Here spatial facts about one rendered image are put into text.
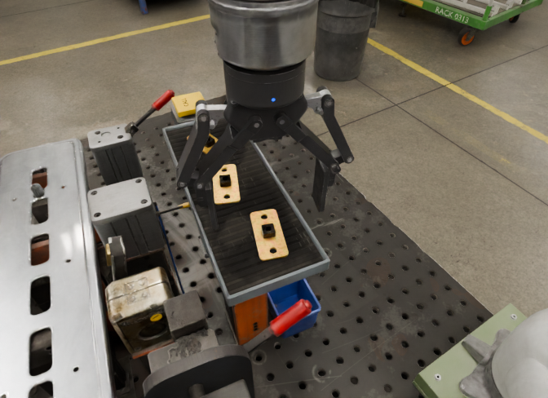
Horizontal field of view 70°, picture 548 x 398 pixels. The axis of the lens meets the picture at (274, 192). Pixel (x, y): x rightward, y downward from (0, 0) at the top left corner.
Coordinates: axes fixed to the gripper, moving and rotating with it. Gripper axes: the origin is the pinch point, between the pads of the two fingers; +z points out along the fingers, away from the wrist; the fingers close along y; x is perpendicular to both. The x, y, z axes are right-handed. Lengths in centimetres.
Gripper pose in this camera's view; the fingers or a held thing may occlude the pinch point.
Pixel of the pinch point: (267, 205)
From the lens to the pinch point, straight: 49.4
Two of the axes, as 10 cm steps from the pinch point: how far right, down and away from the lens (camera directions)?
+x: 2.1, 6.9, -6.9
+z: 0.0, 7.0, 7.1
